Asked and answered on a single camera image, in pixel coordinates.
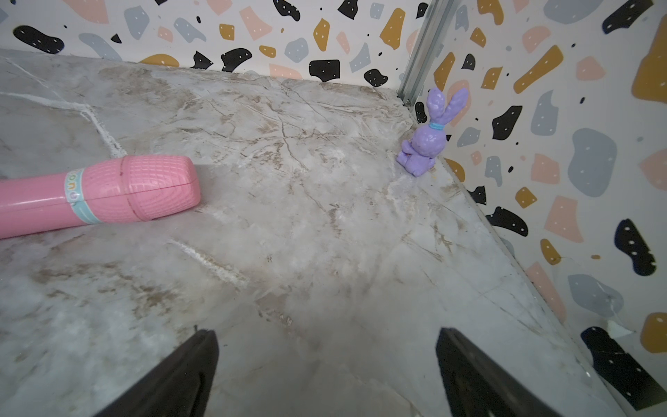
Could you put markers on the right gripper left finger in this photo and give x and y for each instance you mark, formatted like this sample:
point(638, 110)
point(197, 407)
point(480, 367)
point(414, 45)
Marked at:
point(179, 385)

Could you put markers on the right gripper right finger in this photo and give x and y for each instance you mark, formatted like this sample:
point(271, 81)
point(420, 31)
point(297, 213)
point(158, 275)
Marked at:
point(476, 385)

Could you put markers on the pink cylindrical tube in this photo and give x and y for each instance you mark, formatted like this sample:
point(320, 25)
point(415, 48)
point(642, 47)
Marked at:
point(122, 190)

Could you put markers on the small purple toy figure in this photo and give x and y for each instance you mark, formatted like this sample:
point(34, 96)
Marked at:
point(418, 155)

